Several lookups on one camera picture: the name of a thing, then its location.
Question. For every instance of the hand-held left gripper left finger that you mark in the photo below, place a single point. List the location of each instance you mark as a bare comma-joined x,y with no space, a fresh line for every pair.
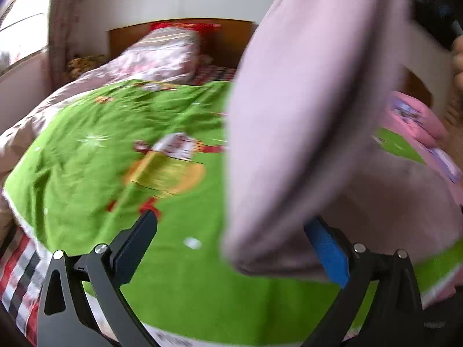
132,250

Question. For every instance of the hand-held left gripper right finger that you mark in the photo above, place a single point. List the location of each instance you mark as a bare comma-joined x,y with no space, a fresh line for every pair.
331,256

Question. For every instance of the lilac pants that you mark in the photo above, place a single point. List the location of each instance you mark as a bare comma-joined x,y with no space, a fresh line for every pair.
307,115

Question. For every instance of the person's right hand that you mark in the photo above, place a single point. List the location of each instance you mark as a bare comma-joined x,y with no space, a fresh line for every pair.
458,58

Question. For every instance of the green printed blanket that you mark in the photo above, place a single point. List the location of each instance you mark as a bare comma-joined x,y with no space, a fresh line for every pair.
108,188

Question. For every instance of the ribbed wooden headboard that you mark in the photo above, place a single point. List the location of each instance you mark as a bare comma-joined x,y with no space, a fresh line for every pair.
416,86

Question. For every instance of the folded pink quilt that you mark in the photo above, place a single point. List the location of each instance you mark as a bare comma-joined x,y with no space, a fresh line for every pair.
416,123

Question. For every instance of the pale pink duvet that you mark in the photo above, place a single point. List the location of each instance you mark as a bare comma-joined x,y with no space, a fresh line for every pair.
36,115

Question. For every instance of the brown floral blanket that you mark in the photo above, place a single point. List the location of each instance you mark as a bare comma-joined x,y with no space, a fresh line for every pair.
83,65

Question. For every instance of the pink patterned pillow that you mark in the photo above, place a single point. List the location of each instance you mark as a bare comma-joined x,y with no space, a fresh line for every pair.
166,50

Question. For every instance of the plain wooden headboard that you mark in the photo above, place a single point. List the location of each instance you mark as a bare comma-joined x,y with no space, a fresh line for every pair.
123,39

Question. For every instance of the red floral pillow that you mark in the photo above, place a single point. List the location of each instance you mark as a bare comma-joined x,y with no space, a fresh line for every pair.
204,29

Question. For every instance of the brown patterned curtain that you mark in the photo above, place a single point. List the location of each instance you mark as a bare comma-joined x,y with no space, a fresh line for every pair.
68,14

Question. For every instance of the window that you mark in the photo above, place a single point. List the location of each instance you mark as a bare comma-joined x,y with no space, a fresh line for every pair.
21,25

